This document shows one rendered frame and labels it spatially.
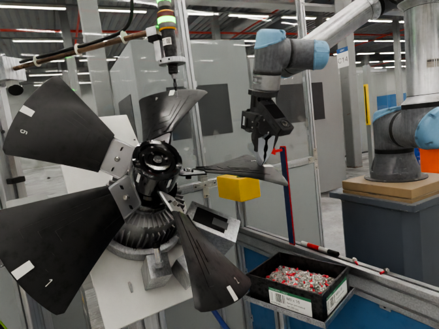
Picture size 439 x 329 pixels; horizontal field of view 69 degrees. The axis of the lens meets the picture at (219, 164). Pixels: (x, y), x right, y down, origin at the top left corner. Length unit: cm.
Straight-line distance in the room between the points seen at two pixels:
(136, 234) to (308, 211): 153
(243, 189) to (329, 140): 411
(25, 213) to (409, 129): 96
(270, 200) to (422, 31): 126
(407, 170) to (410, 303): 42
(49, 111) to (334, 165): 483
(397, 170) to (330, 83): 426
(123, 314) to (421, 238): 84
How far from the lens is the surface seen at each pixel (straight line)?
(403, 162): 116
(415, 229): 110
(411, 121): 105
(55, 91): 91
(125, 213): 78
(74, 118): 87
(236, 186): 123
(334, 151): 535
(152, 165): 76
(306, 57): 89
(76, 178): 106
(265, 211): 197
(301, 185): 216
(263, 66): 86
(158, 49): 88
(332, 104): 534
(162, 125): 92
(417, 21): 108
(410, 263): 114
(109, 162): 84
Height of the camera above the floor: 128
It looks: 7 degrees down
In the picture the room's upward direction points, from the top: 7 degrees counter-clockwise
